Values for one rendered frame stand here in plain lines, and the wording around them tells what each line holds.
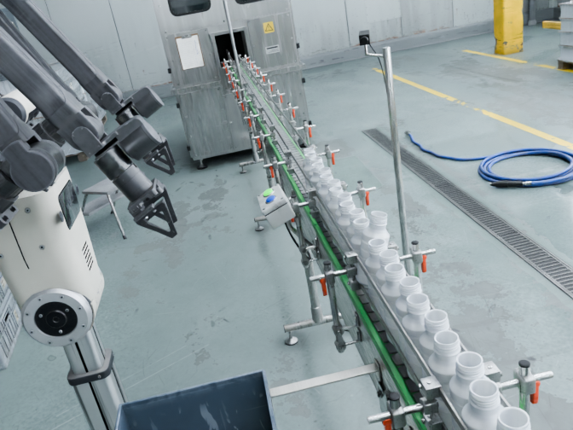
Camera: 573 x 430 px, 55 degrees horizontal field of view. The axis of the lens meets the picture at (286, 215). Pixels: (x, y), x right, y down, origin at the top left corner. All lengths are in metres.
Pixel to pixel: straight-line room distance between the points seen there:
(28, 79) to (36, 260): 0.44
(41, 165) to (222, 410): 0.63
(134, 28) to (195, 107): 5.64
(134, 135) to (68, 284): 0.46
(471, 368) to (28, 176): 0.82
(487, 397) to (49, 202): 0.96
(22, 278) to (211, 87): 4.64
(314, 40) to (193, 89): 6.03
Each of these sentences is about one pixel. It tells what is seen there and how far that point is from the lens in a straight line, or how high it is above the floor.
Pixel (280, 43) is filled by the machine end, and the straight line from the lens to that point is 5.85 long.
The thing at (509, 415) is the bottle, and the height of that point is 1.15.
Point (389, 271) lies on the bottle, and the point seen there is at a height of 1.16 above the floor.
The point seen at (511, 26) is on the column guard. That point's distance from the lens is 9.96.
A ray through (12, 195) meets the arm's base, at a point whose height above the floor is 1.41.
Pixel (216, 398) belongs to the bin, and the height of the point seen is 0.91.
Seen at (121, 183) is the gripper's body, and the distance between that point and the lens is 1.11.
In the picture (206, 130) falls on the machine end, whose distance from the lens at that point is 5.91.
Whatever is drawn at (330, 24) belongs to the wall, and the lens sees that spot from 11.60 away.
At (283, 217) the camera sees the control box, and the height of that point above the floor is 1.06.
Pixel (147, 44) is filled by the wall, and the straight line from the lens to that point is 11.35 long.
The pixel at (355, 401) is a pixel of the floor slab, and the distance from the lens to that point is 2.53.
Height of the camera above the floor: 1.70
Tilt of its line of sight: 23 degrees down
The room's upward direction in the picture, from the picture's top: 11 degrees counter-clockwise
